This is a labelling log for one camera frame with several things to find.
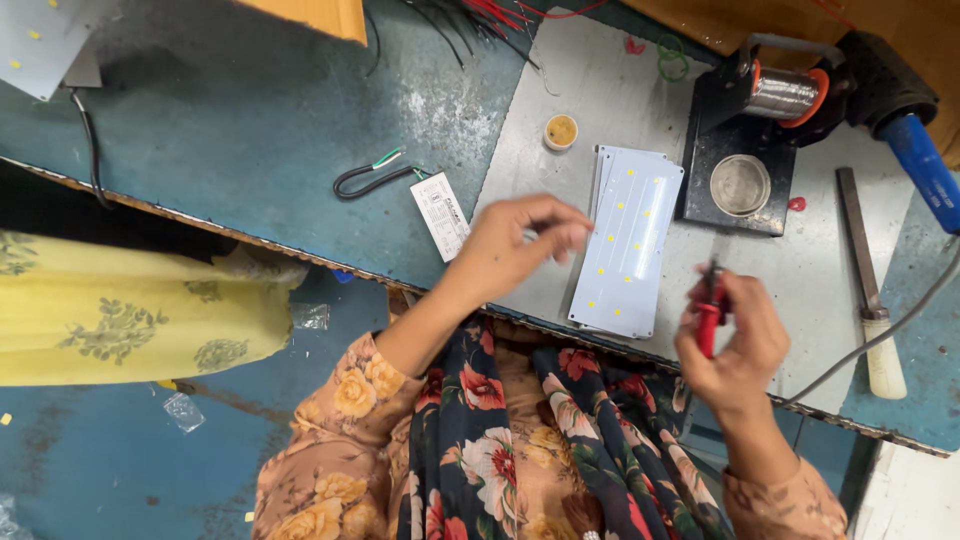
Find person's left hand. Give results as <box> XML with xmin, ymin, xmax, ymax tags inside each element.
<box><xmin>447</xmin><ymin>195</ymin><xmax>596</xmax><ymax>306</ymax></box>

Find person's right hand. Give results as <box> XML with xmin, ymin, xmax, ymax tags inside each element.
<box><xmin>673</xmin><ymin>266</ymin><xmax>793</xmax><ymax>415</ymax></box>

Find red-handled wire cutter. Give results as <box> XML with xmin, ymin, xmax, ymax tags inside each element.
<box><xmin>693</xmin><ymin>258</ymin><xmax>730</xmax><ymax>361</ymax></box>

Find grey metal work plate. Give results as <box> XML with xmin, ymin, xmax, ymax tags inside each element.
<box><xmin>471</xmin><ymin>6</ymin><xmax>918</xmax><ymax>418</ymax></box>

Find round metal tin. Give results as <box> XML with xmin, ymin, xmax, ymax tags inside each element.
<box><xmin>708</xmin><ymin>153</ymin><xmax>773</xmax><ymax>218</ymax></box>

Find white LED strip board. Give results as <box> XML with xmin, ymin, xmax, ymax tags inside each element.
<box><xmin>567</xmin><ymin>153</ymin><xmax>686</xmax><ymax>340</ymax></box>
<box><xmin>590</xmin><ymin>144</ymin><xmax>669</xmax><ymax>219</ymax></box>

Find black soldering stand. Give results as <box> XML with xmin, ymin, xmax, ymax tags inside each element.
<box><xmin>677</xmin><ymin>33</ymin><xmax>856</xmax><ymax>239</ymax></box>

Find small yellow flux tin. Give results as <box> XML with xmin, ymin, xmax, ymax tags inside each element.
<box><xmin>543</xmin><ymin>114</ymin><xmax>579</xmax><ymax>152</ymax></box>

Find dark floral scarf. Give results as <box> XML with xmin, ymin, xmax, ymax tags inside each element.
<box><xmin>396</xmin><ymin>313</ymin><xmax>738</xmax><ymax>540</ymax></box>

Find white LED driver box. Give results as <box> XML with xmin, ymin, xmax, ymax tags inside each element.
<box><xmin>408</xmin><ymin>171</ymin><xmax>472</xmax><ymax>264</ymax></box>

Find clear plastic wrapper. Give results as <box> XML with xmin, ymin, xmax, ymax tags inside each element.
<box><xmin>290</xmin><ymin>301</ymin><xmax>332</xmax><ymax>332</ymax></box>
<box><xmin>162</xmin><ymin>391</ymin><xmax>207</xmax><ymax>435</ymax></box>

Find orange floral dress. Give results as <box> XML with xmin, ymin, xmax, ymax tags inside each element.
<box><xmin>251</xmin><ymin>318</ymin><xmax>850</xmax><ymax>540</ymax></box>

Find yellow board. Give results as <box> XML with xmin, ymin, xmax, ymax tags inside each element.
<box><xmin>234</xmin><ymin>0</ymin><xmax>369</xmax><ymax>48</ymax></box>

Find large white LED panel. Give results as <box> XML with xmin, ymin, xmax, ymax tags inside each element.
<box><xmin>0</xmin><ymin>0</ymin><xmax>115</xmax><ymax>103</ymax></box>

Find metal file with white handle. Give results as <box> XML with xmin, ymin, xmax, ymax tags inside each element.
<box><xmin>835</xmin><ymin>166</ymin><xmax>909</xmax><ymax>402</ymax></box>

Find grey power cable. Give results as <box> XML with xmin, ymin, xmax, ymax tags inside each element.
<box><xmin>780</xmin><ymin>235</ymin><xmax>960</xmax><ymax>408</ymax></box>

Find solder wire spool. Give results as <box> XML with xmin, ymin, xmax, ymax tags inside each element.
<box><xmin>742</xmin><ymin>59</ymin><xmax>831</xmax><ymax>129</ymax></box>

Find blue-handled soldering iron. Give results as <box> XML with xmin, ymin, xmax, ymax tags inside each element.
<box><xmin>834</xmin><ymin>30</ymin><xmax>960</xmax><ymax>236</ymax></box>

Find green wire rings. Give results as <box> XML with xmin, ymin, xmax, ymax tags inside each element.
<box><xmin>655</xmin><ymin>33</ymin><xmax>691</xmax><ymax>84</ymax></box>

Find bundle of red black wires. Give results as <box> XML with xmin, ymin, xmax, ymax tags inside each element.
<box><xmin>366</xmin><ymin>0</ymin><xmax>610</xmax><ymax>76</ymax></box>

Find black cable with coloured wires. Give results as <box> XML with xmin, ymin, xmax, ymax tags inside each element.
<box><xmin>333</xmin><ymin>145</ymin><xmax>432</xmax><ymax>202</ymax></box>

